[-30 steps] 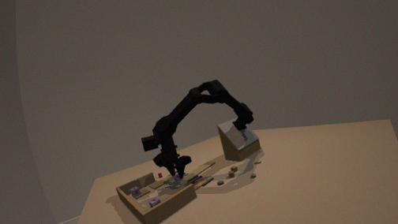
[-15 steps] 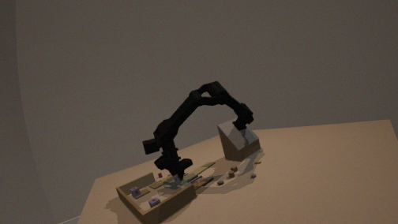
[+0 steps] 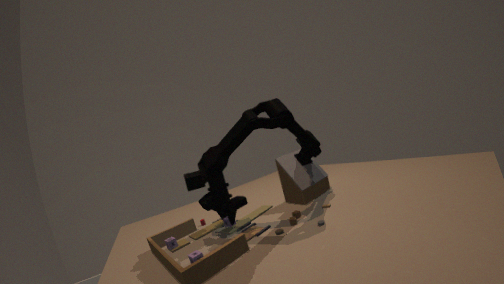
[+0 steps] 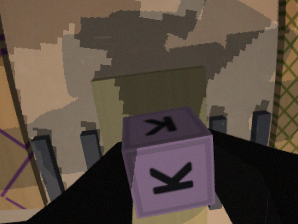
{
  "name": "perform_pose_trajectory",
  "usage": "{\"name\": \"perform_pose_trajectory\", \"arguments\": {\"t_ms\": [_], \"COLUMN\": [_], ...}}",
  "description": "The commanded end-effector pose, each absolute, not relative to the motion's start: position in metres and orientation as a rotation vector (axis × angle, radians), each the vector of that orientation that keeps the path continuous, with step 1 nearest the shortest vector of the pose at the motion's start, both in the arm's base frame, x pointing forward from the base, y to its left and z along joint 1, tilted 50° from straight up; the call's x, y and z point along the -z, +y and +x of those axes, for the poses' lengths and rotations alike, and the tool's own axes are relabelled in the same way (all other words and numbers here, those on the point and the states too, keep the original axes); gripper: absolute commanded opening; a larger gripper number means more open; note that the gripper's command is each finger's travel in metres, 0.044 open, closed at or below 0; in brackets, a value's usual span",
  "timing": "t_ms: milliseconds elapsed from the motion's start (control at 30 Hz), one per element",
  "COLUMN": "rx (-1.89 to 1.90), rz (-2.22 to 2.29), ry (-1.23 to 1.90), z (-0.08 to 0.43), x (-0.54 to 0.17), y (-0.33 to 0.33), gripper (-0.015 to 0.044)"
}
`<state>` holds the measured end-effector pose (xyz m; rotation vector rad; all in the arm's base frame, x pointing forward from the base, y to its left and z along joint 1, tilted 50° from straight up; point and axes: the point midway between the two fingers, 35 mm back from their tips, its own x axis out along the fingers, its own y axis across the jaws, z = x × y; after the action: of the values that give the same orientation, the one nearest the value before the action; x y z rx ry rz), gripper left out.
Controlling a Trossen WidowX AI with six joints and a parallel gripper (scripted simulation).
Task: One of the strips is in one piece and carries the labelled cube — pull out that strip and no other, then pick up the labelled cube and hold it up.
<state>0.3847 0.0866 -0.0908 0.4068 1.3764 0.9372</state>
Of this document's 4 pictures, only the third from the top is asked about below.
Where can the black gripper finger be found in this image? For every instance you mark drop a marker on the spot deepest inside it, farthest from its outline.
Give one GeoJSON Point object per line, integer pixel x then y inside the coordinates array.
{"type": "Point", "coordinates": [231, 215]}
{"type": "Point", "coordinates": [219, 211]}

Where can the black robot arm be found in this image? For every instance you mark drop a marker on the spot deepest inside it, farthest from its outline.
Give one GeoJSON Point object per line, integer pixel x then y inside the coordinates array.
{"type": "Point", "coordinates": [215, 159]}

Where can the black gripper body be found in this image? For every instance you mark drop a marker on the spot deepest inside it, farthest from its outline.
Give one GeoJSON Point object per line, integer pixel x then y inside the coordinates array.
{"type": "Point", "coordinates": [231, 204]}

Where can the purple letter cube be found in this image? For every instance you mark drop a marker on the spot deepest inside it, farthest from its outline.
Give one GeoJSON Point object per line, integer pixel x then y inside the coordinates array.
{"type": "Point", "coordinates": [227, 222]}

